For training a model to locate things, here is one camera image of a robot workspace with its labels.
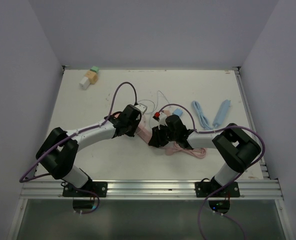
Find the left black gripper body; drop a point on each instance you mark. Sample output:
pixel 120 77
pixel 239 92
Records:
pixel 132 126

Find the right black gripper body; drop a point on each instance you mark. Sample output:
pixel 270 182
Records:
pixel 163 135

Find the pink power strip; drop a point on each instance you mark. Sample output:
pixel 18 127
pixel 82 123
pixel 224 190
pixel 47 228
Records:
pixel 143 133

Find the blue power strip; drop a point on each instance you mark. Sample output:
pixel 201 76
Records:
pixel 221 113

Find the tan plug cube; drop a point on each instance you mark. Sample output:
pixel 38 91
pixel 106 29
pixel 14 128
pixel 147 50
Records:
pixel 92 76

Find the white plug cube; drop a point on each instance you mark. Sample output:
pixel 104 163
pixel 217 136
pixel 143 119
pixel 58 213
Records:
pixel 84 83

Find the green plug cube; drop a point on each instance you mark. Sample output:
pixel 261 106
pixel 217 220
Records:
pixel 94 69

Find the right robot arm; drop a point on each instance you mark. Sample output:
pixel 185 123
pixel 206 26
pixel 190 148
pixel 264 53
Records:
pixel 236 147

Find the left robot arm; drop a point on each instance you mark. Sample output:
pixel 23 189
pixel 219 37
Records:
pixel 58 152

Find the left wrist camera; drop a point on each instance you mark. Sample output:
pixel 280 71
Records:
pixel 141 107

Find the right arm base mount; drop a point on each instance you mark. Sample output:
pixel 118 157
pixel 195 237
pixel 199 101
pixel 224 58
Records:
pixel 205 187

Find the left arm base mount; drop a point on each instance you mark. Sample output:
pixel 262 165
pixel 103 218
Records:
pixel 100 188

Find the aluminium front rail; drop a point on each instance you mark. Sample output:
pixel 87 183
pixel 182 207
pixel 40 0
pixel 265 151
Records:
pixel 48 189

